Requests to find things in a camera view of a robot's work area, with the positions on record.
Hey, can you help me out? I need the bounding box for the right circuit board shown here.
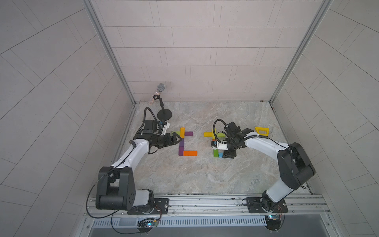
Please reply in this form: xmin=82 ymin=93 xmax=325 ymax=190
xmin=265 ymin=215 xmax=282 ymax=232

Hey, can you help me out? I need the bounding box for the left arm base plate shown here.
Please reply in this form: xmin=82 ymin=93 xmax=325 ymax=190
xmin=127 ymin=198 xmax=169 ymax=215

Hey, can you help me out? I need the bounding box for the left circuit board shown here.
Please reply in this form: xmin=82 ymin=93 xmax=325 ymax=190
xmin=137 ymin=218 xmax=159 ymax=234

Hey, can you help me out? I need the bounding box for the microphone on black stand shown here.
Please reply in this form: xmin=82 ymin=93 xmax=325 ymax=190
xmin=149 ymin=84 xmax=172 ymax=121

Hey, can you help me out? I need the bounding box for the yellow long block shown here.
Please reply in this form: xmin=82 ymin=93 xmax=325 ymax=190
xmin=212 ymin=129 xmax=217 ymax=141

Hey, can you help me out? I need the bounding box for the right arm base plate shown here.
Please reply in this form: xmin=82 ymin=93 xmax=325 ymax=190
xmin=242 ymin=197 xmax=289 ymax=213

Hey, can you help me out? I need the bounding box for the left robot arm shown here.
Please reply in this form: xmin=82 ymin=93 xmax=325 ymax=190
xmin=95 ymin=120 xmax=183 ymax=211

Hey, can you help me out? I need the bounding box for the lime green small block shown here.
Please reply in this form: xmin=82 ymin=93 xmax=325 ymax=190
xmin=171 ymin=131 xmax=180 ymax=137

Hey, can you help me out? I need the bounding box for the aluminium rail frame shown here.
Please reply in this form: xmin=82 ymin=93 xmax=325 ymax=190
xmin=81 ymin=194 xmax=333 ymax=230

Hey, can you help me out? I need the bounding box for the amber long block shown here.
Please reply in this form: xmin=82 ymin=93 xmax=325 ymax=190
xmin=180 ymin=127 xmax=185 ymax=138

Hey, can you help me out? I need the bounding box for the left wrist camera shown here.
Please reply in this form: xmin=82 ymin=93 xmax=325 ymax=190
xmin=159 ymin=120 xmax=170 ymax=136

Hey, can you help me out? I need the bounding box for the circuit board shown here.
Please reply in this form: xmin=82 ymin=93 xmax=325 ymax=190
xmin=137 ymin=218 xmax=159 ymax=234
xmin=265 ymin=215 xmax=282 ymax=232

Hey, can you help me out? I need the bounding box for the yellow short block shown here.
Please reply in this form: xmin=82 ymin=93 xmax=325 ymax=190
xmin=203 ymin=132 xmax=213 ymax=137

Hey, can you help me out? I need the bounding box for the yellow triangle frame piece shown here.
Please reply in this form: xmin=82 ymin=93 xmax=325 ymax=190
xmin=255 ymin=127 xmax=270 ymax=136

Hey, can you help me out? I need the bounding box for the orange long block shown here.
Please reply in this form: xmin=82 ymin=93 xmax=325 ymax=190
xmin=183 ymin=151 xmax=198 ymax=156

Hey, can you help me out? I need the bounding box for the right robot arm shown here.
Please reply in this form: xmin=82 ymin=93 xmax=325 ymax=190
xmin=218 ymin=122 xmax=315 ymax=212

